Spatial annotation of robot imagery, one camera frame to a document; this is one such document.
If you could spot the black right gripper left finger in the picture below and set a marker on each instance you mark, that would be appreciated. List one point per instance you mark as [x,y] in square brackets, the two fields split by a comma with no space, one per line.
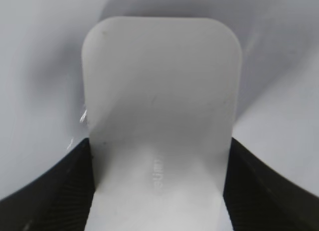
[59,200]

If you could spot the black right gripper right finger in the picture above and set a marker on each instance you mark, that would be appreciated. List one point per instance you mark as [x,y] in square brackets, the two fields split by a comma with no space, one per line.
[258,198]

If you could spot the white board eraser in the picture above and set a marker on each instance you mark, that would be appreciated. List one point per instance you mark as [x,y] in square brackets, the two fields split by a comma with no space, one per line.
[160,96]

